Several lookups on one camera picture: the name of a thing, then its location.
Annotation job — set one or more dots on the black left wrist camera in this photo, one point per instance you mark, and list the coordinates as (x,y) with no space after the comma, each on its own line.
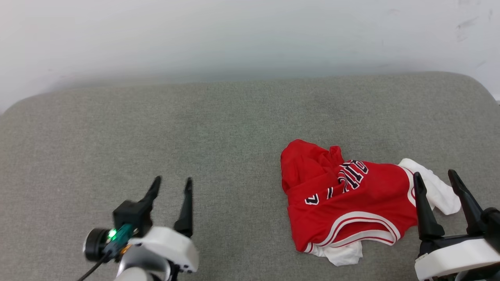
(131,216)

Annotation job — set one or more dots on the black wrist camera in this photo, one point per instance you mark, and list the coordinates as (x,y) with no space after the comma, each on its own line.
(493,226)
(131,216)

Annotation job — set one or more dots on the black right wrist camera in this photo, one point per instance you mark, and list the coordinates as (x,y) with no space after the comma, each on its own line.
(493,226)

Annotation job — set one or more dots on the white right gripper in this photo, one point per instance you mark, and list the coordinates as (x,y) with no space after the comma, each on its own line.
(453,257)

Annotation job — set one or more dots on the red and white basketball jersey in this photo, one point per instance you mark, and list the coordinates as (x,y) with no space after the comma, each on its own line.
(367,203)

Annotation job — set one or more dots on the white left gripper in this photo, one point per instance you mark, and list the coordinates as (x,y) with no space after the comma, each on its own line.
(172,246)

